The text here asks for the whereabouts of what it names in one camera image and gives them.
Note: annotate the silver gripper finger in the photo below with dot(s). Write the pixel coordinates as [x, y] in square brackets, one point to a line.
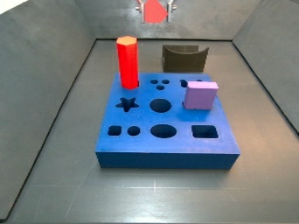
[171, 9]
[141, 8]

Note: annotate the red three prong object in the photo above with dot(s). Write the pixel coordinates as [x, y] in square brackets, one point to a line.
[155, 12]

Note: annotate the black curved fixture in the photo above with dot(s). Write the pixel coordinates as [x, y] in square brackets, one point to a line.
[183, 58]

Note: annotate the red hexagonal peg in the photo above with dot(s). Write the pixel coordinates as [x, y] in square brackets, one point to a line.
[127, 58]

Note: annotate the purple rectangular block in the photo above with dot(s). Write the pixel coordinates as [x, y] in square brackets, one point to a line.
[201, 94]

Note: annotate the blue shape sorter block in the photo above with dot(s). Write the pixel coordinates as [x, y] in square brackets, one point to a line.
[150, 132]

